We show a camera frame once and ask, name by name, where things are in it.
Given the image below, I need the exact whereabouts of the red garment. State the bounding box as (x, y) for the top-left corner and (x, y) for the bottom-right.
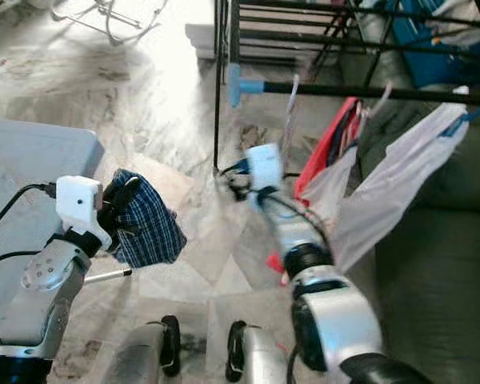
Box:
(266, 96), (365, 277)

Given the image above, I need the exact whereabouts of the blue checked shirt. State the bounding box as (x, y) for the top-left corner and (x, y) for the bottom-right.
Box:
(108, 168), (187, 269)

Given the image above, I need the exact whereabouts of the dark green leather sofa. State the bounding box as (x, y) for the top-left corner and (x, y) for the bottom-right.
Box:
(340, 0), (480, 384)

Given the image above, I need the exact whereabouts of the silver robot leg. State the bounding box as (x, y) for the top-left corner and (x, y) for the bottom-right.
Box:
(224, 320), (289, 384)
(116, 314), (182, 384)

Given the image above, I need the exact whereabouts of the silver left robot leg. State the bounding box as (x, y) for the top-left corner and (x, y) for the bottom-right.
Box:
(116, 314), (182, 384)

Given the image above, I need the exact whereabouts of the black metal drying rack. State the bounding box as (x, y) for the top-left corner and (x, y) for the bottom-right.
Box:
(212, 0), (480, 173)

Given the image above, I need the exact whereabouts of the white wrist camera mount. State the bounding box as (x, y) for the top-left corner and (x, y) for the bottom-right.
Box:
(246, 142), (285, 193)
(54, 174), (113, 250)

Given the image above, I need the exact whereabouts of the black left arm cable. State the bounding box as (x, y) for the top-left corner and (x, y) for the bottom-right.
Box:
(0, 182), (58, 277)

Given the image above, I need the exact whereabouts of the white garment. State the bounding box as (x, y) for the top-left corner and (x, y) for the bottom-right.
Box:
(304, 86), (473, 273)

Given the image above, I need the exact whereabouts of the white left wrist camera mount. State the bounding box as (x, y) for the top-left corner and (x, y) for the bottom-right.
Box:
(54, 174), (113, 250)

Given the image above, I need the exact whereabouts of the white fabric bundle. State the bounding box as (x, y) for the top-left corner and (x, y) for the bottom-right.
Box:
(428, 0), (480, 45)

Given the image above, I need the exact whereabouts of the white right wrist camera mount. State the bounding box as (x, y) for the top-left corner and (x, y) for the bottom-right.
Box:
(246, 142), (285, 193)

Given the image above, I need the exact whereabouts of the grey folding table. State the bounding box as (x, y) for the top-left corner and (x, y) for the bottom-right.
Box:
(0, 118), (133, 357)

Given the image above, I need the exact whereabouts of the silver right robot leg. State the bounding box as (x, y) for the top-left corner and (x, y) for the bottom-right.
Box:
(224, 320), (289, 384)

